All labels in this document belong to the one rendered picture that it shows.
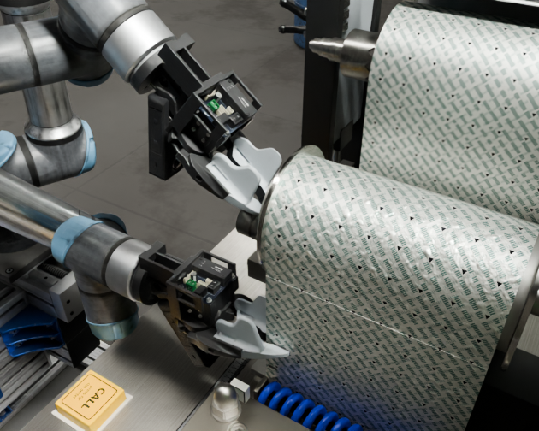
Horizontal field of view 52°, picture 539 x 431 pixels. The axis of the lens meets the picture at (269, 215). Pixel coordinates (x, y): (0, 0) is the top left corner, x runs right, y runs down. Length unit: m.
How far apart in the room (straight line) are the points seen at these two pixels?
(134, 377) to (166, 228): 1.76
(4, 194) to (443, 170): 0.60
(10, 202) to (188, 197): 1.99
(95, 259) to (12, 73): 0.25
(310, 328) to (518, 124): 0.32
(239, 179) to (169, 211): 2.13
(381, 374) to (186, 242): 1.99
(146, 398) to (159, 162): 0.38
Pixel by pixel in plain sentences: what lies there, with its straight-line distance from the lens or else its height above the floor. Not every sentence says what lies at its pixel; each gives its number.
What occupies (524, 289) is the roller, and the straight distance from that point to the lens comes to 0.51.
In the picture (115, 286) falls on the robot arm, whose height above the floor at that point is 1.11.
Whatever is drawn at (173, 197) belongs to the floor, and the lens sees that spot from 2.83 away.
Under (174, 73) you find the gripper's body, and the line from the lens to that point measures 0.62.
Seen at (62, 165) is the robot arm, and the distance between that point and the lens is 1.27.
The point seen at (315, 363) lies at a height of 1.10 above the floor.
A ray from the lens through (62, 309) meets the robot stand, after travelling 1.30.
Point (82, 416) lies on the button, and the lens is 0.87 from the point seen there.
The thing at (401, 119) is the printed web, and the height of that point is 1.30.
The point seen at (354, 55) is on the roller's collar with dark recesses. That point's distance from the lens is 0.76.
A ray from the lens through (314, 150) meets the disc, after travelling 0.61.
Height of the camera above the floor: 1.62
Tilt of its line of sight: 37 degrees down
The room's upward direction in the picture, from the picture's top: straight up
